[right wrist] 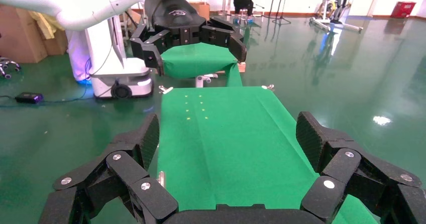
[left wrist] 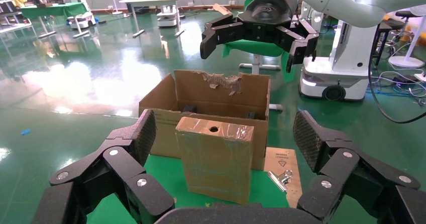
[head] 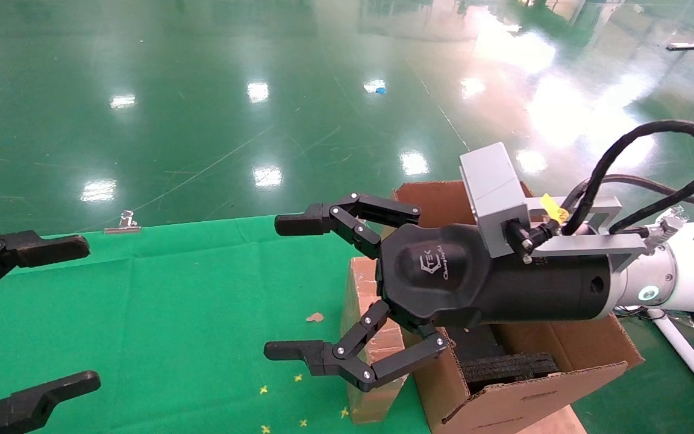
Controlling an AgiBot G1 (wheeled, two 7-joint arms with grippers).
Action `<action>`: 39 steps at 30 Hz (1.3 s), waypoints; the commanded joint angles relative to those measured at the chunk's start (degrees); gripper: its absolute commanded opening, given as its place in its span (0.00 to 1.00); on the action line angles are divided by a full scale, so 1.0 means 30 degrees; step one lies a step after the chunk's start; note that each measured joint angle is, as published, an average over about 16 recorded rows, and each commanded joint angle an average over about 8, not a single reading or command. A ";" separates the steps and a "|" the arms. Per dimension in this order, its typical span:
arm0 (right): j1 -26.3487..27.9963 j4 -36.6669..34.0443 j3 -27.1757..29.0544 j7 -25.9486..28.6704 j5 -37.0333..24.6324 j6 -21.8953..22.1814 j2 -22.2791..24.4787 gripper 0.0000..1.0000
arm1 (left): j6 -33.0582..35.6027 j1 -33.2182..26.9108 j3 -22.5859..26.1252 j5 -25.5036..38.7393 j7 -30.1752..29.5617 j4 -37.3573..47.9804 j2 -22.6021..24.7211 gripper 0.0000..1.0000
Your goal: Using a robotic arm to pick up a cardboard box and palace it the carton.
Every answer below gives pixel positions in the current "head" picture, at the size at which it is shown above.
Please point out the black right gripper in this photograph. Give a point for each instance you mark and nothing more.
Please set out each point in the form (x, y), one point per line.
(443, 283)

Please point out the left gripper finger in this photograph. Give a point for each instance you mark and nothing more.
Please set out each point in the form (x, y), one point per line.
(40, 248)
(28, 404)

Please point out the small brown cardboard box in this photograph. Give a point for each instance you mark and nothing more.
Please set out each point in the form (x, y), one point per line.
(362, 289)

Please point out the small cardboard scrap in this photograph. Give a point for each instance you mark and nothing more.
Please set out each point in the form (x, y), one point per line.
(315, 317)

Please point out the large brown cardboard carton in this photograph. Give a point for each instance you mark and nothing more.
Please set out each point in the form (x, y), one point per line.
(503, 410)

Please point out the silver binder clip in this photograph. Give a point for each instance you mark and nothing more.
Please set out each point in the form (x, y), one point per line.
(124, 224)

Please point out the green table cloth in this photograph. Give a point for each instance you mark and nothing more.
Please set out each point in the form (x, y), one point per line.
(202, 313)

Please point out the black foam strip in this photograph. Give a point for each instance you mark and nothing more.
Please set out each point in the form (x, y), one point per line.
(509, 367)

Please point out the light wooden board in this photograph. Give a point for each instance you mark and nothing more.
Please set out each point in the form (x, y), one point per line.
(555, 425)

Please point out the white floor bar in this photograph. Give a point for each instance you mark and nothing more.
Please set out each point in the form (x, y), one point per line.
(688, 46)

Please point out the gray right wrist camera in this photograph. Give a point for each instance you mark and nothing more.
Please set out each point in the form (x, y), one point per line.
(491, 193)

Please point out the gray camera mount bracket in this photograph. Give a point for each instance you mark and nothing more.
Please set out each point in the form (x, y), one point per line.
(582, 244)

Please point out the white metal frame leg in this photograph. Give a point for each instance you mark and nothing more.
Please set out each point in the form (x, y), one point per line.
(684, 352)

